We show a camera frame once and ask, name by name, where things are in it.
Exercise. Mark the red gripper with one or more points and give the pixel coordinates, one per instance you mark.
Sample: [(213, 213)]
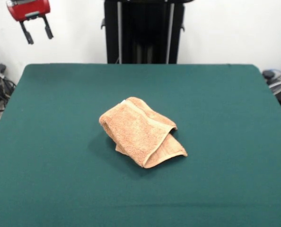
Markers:
[(29, 9)]

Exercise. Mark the dark green table cloth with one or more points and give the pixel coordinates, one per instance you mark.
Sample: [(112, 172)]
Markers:
[(60, 165)]

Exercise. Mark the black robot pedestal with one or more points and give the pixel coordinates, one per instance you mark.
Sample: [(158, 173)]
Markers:
[(143, 35)]

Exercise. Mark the tan terry towel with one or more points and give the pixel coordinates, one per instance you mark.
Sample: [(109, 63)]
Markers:
[(135, 132)]

